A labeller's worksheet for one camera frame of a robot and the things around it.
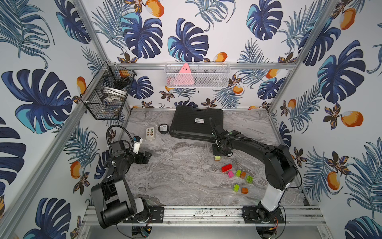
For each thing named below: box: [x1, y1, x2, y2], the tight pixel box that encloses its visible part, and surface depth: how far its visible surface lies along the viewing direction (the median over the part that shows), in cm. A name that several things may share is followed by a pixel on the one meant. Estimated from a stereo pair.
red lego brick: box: [221, 163, 233, 173], surface depth 91 cm
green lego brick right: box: [246, 175, 254, 184], surface depth 87 cm
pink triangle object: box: [173, 62, 195, 86], surface depth 92 cm
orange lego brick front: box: [241, 187, 249, 195], surface depth 83 cm
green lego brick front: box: [232, 183, 241, 193], surface depth 83 cm
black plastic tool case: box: [169, 105, 224, 143], surface depth 106 cm
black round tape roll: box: [157, 123, 170, 135], surface depth 109 cm
